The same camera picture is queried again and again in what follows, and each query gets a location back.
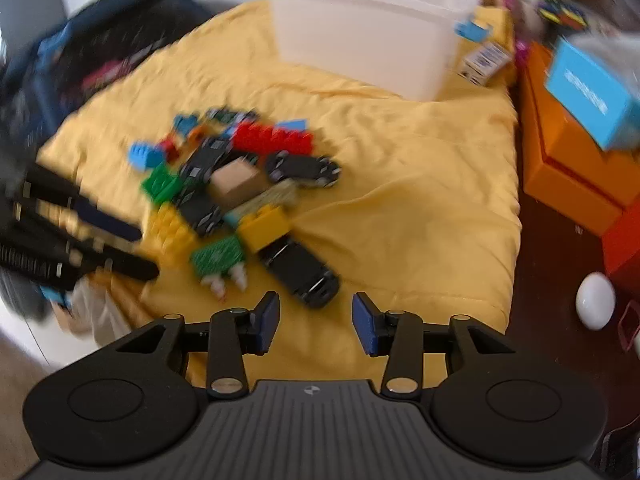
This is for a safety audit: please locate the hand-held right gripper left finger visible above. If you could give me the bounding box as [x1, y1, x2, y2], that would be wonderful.
[116, 291, 281, 401]

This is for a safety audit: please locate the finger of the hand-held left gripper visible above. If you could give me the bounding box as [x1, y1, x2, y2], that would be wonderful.
[55, 242, 161, 283]
[22, 162, 145, 245]

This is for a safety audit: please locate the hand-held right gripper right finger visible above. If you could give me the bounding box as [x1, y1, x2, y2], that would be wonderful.
[351, 291, 523, 401]

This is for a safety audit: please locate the yellow toy brick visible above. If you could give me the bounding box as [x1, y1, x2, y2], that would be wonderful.
[150, 202, 201, 266]
[237, 203, 292, 253]

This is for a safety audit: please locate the black toy car chassis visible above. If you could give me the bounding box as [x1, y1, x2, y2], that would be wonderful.
[265, 152, 343, 191]
[179, 137, 236, 183]
[257, 237, 341, 308]
[177, 192, 226, 236]

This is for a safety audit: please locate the blue toy brick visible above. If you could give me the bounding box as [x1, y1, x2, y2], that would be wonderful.
[129, 142, 166, 171]

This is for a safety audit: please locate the green plate with white pegs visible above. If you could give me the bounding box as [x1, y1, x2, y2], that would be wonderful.
[190, 237, 248, 301]

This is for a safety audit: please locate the pale green piece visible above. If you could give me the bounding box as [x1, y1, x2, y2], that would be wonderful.
[235, 180, 297, 217]

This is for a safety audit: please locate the tan cube block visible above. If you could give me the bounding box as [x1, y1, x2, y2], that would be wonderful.
[209, 157, 271, 211]

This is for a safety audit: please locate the white plastic bin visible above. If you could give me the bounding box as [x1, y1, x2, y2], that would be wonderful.
[255, 0, 483, 103]

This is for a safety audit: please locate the green toy brick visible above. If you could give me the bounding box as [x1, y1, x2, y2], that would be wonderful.
[141, 164, 183, 203]

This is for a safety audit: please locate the yellow cloth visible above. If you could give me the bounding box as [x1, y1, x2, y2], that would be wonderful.
[37, 0, 523, 396]

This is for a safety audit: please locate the dark blue bag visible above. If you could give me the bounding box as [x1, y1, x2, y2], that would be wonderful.
[0, 0, 213, 161]

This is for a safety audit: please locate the long red toy brick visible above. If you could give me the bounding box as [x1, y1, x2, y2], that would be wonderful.
[232, 121, 316, 161]

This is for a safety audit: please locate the white egg-shaped object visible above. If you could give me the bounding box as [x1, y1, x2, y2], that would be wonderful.
[575, 271, 617, 331]

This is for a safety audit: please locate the orange box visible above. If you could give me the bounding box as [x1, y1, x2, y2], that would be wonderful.
[517, 40, 640, 236]

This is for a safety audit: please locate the red box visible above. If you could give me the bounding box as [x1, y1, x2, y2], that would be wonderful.
[602, 205, 640, 276]

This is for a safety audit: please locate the small pale printed carton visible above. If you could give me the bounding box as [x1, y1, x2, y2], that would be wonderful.
[457, 40, 513, 86]

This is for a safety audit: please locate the blue box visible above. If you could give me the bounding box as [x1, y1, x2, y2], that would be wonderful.
[544, 35, 640, 153]

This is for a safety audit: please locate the multicoloured toy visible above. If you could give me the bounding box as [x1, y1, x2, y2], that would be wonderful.
[537, 0, 591, 31]

